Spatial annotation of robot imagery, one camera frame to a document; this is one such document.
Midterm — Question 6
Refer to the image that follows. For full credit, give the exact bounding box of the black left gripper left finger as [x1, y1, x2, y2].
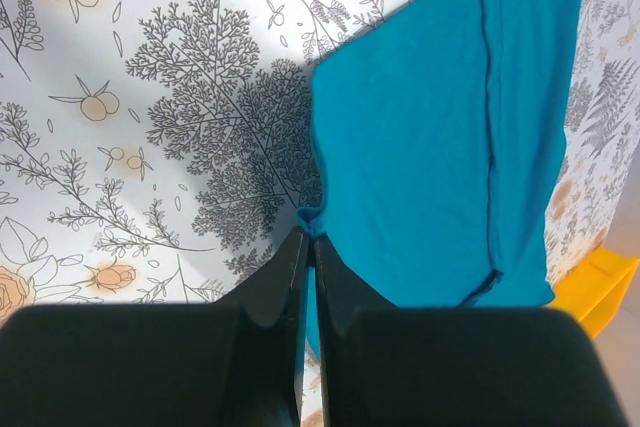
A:
[1, 228, 309, 426]

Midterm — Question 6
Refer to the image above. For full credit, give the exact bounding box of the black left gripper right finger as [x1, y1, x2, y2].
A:
[314, 237, 627, 426]

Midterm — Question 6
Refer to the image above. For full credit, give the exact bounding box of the yellow plastic tray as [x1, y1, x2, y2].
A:
[549, 247, 639, 339]

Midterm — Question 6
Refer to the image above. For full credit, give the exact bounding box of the blue t shirt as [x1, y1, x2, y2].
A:
[294, 0, 594, 378]

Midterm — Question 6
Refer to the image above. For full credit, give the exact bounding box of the floral table cloth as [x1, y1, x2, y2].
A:
[1, 0, 639, 426]

